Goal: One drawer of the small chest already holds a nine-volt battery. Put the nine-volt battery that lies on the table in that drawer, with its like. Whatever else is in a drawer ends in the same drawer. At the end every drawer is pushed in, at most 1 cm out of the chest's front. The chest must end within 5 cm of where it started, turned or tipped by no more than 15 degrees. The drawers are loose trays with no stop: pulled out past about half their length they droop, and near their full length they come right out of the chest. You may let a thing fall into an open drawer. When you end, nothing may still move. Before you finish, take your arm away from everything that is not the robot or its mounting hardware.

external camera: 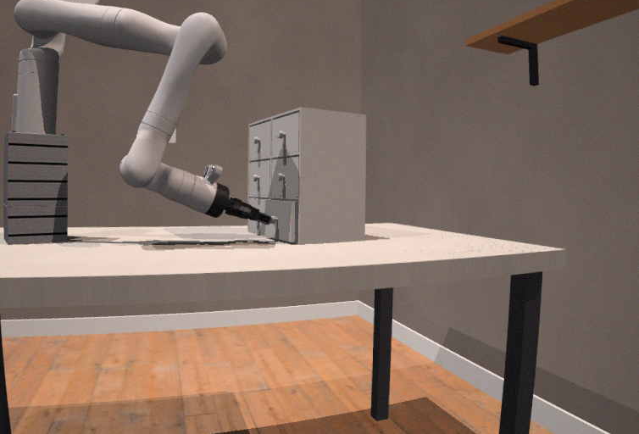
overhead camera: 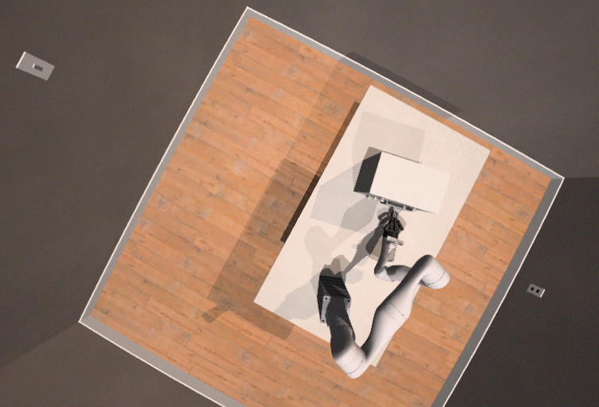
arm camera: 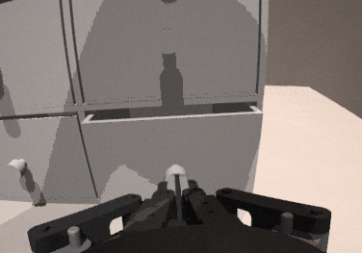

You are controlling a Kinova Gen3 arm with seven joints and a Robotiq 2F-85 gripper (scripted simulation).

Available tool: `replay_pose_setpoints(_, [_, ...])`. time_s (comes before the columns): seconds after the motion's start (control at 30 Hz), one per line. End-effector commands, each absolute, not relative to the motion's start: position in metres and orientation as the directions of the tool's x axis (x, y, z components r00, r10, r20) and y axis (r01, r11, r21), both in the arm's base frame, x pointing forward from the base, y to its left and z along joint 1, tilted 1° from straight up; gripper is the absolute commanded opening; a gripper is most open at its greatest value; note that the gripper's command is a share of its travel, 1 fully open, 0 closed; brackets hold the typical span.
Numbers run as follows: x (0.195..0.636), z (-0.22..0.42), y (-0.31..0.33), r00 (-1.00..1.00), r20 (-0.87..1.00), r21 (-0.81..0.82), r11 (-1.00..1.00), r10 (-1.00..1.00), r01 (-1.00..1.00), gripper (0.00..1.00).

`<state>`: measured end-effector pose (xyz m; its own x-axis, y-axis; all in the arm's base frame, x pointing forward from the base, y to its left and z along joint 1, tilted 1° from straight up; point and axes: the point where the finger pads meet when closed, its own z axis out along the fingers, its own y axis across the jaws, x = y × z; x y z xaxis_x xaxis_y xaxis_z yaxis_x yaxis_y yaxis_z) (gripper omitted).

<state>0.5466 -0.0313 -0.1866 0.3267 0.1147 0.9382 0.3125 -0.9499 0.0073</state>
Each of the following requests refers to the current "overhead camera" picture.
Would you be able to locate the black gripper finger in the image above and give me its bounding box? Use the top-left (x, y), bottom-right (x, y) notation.
top-left (381, 211), bottom-right (395, 229)
top-left (393, 211), bottom-right (404, 231)

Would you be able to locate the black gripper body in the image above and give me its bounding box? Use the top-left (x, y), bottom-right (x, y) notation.
top-left (383, 223), bottom-right (400, 239)

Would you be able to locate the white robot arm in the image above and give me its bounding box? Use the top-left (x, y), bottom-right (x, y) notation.
top-left (325, 236), bottom-right (450, 378)

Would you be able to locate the grey chest of drawers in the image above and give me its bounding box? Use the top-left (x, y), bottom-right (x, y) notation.
top-left (354, 152), bottom-right (450, 215)

